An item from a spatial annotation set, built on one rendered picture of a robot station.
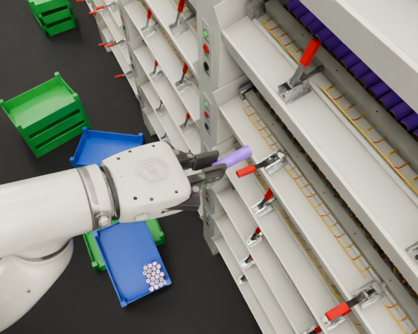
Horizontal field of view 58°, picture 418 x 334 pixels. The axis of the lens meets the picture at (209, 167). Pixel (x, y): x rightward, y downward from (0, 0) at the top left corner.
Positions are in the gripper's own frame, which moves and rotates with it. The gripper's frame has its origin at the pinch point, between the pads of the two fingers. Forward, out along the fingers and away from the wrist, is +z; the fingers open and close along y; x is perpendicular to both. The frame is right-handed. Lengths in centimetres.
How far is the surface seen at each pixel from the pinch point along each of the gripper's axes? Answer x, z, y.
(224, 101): 7.3, 15.1, 19.3
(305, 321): 44, 27, -22
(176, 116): 45, 24, 51
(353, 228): 3.2, 19.1, -16.0
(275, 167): 6.8, 15.9, 0.6
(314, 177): 3.4, 18.9, -5.3
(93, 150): 105, 7, 93
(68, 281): 112, -20, 35
